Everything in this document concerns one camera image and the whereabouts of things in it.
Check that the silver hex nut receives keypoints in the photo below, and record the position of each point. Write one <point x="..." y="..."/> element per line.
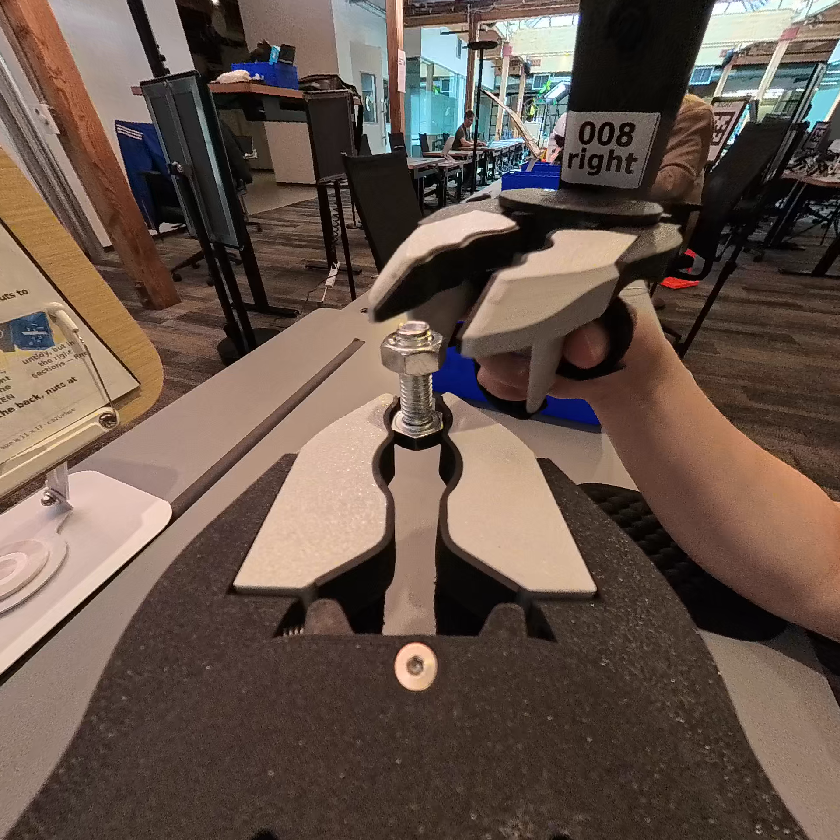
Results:
<point x="413" y="358"/>

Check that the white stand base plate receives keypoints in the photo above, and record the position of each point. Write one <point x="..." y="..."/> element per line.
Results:
<point x="111" y="518"/>

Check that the white page holder bar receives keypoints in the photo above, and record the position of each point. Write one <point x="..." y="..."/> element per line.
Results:
<point x="59" y="446"/>

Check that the silver hex bolt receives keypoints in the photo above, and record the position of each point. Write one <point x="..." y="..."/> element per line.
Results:
<point x="417" y="397"/>

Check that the black floor lamp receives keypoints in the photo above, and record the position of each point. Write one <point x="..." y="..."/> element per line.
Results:
<point x="481" y="46"/>

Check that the white power strip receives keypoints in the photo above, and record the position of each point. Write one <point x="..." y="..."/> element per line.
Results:
<point x="330" y="279"/>

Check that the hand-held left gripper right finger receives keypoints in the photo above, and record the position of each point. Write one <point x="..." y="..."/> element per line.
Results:
<point x="518" y="518"/>

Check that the wooden post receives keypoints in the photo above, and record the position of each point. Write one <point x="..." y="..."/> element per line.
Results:
<point x="396" y="65"/>
<point x="85" y="164"/>

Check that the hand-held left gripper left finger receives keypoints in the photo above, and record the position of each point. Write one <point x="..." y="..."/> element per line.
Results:
<point x="321" y="518"/>

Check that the white cloth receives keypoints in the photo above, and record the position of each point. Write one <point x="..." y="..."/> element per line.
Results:
<point x="239" y="77"/>

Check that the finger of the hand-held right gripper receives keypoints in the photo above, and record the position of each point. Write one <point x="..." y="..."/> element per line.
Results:
<point x="544" y="308"/>
<point x="446" y="236"/>

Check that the person's right forearm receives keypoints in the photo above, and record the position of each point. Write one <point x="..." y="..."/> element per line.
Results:
<point x="722" y="492"/>

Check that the person's right hand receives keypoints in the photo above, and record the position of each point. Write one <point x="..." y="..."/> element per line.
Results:
<point x="643" y="367"/>

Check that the black mesh office chair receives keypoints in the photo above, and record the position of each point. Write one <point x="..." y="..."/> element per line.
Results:
<point x="728" y="184"/>

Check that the blue jacket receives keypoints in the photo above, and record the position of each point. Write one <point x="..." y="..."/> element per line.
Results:
<point x="141" y="170"/>

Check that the red object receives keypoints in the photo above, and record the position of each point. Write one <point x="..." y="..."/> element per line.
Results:
<point x="679" y="283"/>

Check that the dark monitor on stand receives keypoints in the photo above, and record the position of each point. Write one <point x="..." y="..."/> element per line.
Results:
<point x="190" y="151"/>

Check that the black foam pad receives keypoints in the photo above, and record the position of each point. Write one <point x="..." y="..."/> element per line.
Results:
<point x="630" y="518"/>

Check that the tag sign board on stand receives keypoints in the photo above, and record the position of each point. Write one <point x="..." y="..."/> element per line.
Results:
<point x="725" y="128"/>

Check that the blue plastic bin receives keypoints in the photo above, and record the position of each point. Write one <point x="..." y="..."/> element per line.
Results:
<point x="459" y="380"/>
<point x="525" y="178"/>
<point x="262" y="75"/>

